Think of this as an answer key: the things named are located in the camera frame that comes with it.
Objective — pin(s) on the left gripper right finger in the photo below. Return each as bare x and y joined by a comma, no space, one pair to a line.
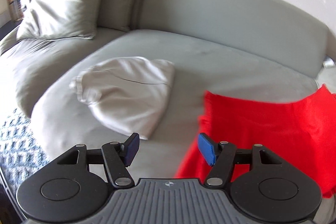
220,157

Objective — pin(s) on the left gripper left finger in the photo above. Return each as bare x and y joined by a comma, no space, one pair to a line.
117,157

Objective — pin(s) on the red t-shirt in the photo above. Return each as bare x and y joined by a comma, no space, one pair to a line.
302,132

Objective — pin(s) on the grey storage bag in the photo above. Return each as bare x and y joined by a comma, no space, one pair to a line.
126,94

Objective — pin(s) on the blue white rug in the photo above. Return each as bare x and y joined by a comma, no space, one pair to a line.
21,156

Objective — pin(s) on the grey sofa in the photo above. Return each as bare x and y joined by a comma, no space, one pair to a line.
264,50

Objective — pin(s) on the large grey pillow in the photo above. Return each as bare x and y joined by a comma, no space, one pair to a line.
59,19

